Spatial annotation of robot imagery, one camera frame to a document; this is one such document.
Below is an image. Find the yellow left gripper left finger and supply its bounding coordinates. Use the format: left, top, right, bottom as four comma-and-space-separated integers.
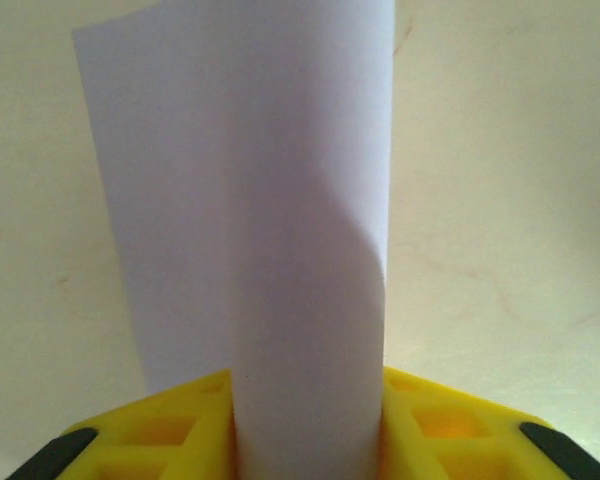
4, 368, 239, 480

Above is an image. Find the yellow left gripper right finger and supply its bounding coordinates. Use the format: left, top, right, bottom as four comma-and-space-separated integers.
379, 365, 600, 480

